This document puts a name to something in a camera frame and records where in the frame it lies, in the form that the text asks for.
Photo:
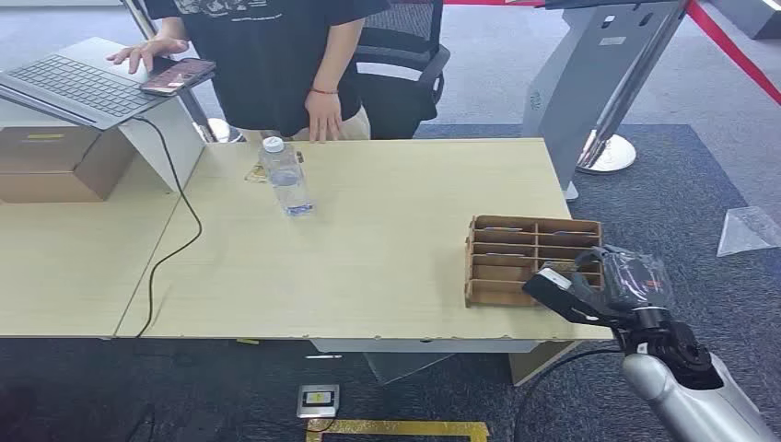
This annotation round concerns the chrome stanchion post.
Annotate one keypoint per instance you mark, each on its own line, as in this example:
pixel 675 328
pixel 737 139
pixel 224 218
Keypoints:
pixel 610 143

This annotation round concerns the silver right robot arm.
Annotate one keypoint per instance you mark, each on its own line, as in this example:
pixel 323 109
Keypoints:
pixel 683 390

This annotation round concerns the red barrier belt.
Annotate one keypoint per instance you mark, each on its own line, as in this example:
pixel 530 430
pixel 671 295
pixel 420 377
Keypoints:
pixel 732 52

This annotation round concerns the white laptop stand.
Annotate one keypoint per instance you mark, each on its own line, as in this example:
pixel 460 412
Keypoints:
pixel 168 146

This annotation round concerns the brown cardboard box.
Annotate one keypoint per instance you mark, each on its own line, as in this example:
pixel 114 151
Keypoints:
pixel 58 163

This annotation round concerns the yellow floor tape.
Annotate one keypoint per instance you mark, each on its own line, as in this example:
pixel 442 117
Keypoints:
pixel 396 429

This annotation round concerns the person's left hand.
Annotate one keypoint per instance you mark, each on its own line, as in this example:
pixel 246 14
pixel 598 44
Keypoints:
pixel 323 116

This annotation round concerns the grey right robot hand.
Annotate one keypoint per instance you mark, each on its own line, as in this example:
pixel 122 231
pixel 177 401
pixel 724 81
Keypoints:
pixel 628 277

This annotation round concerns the clear plastic bag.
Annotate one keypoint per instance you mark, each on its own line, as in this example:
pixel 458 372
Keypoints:
pixel 749 230

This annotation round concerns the silver laptop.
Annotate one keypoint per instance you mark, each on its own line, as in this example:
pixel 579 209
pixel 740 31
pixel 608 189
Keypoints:
pixel 73 85

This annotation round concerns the person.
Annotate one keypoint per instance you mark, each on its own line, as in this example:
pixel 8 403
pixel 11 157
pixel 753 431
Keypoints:
pixel 268 55

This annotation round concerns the silver floor socket box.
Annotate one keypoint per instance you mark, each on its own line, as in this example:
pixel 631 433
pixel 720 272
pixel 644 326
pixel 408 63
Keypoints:
pixel 318 401

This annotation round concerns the blue card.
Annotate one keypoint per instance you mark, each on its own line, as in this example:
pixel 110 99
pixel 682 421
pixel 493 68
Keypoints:
pixel 503 229

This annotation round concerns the black smartphone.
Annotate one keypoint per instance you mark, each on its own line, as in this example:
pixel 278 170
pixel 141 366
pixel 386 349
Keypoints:
pixel 178 76

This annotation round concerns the grey kiosk stand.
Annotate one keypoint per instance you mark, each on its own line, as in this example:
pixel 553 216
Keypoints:
pixel 586 79

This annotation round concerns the brown wooden card holder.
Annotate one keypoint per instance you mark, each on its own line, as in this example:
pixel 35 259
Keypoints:
pixel 497 287

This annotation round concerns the wooden desk leg panel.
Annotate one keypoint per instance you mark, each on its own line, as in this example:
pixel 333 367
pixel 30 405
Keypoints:
pixel 540 363

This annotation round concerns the person's left forearm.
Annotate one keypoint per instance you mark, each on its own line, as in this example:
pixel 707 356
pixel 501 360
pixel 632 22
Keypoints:
pixel 335 58

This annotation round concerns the clear plastic water bottle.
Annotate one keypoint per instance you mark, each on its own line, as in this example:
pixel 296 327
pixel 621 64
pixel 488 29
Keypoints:
pixel 285 178

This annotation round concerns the black office chair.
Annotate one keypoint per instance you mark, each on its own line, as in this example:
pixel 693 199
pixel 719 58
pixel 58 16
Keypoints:
pixel 403 73

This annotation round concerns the person's right forearm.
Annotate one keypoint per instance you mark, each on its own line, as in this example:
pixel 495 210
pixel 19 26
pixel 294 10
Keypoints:
pixel 172 29

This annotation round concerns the person's right hand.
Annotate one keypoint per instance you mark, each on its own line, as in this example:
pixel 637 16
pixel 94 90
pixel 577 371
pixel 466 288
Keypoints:
pixel 146 52

